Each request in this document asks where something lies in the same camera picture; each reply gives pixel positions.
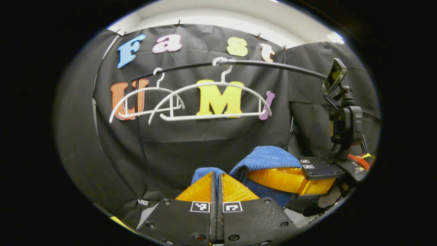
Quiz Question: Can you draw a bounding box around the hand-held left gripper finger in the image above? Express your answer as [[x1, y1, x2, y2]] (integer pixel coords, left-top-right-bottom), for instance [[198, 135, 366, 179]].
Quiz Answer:
[[137, 172, 219, 246], [218, 173, 301, 246]]

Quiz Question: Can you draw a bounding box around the small ceiling light panel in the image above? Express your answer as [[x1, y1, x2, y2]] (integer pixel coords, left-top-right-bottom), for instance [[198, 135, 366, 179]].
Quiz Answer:
[[326, 31, 345, 44]]

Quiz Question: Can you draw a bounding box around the black clothes rail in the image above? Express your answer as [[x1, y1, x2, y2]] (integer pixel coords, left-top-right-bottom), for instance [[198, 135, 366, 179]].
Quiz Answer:
[[131, 59, 327, 178]]

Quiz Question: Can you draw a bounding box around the blue corduroy jacket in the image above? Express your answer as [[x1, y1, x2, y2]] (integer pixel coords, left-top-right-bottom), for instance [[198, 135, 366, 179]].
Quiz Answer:
[[191, 146, 302, 208]]

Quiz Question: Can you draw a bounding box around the white plastic hanger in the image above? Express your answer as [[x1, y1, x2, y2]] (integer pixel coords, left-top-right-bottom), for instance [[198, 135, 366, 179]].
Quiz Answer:
[[109, 67, 186, 124], [148, 57, 273, 125]]

